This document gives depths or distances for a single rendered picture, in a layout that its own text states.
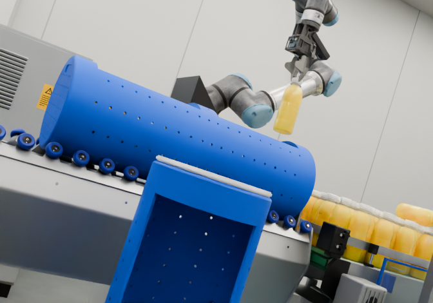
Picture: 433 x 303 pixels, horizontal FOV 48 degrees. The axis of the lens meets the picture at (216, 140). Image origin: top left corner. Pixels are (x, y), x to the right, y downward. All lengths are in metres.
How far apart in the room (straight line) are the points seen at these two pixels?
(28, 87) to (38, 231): 1.62
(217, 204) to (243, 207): 0.06
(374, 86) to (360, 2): 0.87
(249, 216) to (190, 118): 0.53
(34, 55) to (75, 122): 1.63
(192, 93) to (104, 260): 0.71
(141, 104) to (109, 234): 0.38
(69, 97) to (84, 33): 2.95
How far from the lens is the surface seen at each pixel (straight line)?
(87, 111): 1.35
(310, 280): 2.26
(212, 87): 2.00
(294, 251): 1.74
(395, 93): 5.58
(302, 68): 1.78
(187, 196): 0.99
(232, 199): 0.99
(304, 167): 1.70
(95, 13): 4.31
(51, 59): 2.95
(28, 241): 1.43
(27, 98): 2.93
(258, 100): 1.96
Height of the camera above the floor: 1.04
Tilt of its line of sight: 4 degrees up
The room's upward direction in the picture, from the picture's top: 18 degrees clockwise
